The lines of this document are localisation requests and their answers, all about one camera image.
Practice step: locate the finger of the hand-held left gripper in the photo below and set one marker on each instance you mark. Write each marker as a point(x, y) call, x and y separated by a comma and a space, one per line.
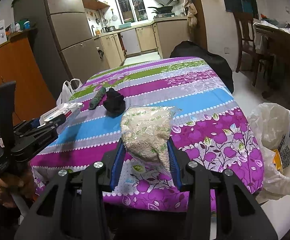
point(34, 127)
point(54, 131)

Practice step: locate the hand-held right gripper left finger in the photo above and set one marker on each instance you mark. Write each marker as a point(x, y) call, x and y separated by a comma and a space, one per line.
point(117, 162)

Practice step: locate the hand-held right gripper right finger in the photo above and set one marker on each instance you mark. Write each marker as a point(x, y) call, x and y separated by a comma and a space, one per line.
point(173, 166)

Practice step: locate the white cardboard box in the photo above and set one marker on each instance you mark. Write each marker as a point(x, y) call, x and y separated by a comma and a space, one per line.
point(57, 111)

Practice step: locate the clear bag of white grains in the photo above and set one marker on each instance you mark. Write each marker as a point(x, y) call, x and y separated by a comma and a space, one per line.
point(147, 135)

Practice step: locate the white plastic trash bag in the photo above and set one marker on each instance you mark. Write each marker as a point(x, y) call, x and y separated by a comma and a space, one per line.
point(270, 130)

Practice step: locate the person's left hand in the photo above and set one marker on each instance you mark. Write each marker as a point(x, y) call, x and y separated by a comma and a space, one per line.
point(2, 192)

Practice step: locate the dark green cucumber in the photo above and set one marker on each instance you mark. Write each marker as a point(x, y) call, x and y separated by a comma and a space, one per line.
point(97, 98)

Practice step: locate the orange wooden cabinet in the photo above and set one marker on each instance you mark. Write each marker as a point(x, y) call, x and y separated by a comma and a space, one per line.
point(17, 67)

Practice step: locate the purple floral tablecloth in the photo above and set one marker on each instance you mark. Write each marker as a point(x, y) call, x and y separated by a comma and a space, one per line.
point(205, 120)

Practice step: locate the black crumpled object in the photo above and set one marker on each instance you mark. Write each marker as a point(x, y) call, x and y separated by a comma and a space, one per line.
point(113, 102)

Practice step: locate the small white bottle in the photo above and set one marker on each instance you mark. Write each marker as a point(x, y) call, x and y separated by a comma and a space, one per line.
point(17, 27)

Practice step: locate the teal lidded jar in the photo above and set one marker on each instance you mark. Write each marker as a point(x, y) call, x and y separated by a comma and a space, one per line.
point(27, 25)

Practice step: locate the silver refrigerator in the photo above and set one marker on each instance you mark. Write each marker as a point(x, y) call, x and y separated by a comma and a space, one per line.
point(67, 22)

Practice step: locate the black fabric bag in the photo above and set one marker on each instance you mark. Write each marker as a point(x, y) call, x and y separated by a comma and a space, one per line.
point(210, 62)

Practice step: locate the beige kitchen base cabinets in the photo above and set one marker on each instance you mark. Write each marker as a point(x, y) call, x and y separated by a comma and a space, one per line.
point(145, 37)

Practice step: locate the kitchen window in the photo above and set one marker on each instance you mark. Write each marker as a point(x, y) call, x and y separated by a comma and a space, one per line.
point(128, 2)

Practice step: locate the wooden chair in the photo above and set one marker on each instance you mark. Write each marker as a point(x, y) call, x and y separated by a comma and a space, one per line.
point(245, 35)

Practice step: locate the hanging beige plastic bags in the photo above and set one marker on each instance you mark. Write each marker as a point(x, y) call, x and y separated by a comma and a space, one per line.
point(191, 12)

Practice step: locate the black wok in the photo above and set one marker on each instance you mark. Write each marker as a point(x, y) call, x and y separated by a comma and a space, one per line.
point(163, 8)

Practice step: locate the wooden dining table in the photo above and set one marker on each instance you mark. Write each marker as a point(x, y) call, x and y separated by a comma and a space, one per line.
point(285, 50)

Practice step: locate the white wall socket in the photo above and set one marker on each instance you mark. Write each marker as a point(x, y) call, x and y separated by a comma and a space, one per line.
point(226, 50)

